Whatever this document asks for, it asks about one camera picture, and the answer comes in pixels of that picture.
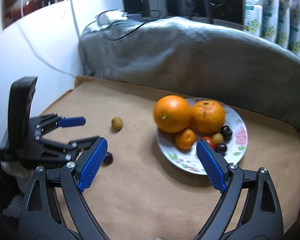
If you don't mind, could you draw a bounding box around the refill pouch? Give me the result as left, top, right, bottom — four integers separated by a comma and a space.
288, 0, 300, 57
243, 0, 263, 37
261, 0, 279, 42
276, 0, 292, 49

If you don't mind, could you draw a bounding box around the black cable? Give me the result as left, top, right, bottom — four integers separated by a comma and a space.
95, 9, 163, 41

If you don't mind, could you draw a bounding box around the brown kiwi berry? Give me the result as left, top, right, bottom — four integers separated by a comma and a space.
211, 133, 224, 145
111, 116, 123, 131

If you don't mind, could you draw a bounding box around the large rough orange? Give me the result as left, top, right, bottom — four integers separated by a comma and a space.
191, 100, 225, 134

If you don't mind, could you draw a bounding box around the white floral plate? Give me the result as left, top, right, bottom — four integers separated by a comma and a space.
155, 103, 248, 176

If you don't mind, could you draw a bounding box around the red white vase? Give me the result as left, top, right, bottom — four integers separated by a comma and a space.
4, 0, 38, 27

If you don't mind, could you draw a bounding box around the dark plum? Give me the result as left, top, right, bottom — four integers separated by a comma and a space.
102, 152, 114, 165
215, 143, 228, 155
220, 126, 232, 141

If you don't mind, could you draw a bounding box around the red tomato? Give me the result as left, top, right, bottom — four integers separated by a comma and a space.
201, 137, 216, 150

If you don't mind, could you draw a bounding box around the grey blanket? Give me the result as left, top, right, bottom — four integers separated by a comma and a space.
78, 17, 300, 131

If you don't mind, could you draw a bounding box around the small mandarin with stem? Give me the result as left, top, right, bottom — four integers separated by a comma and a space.
174, 128, 196, 150

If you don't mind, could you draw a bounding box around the tan blanket mat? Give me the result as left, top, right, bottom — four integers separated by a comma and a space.
46, 76, 300, 239

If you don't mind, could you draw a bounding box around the large smooth orange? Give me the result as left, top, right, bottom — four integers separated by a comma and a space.
153, 95, 191, 133

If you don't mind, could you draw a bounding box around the white cable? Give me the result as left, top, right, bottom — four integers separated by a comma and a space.
17, 0, 77, 79

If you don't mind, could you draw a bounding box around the white gloved left hand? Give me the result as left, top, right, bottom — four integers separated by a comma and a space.
0, 161, 34, 195

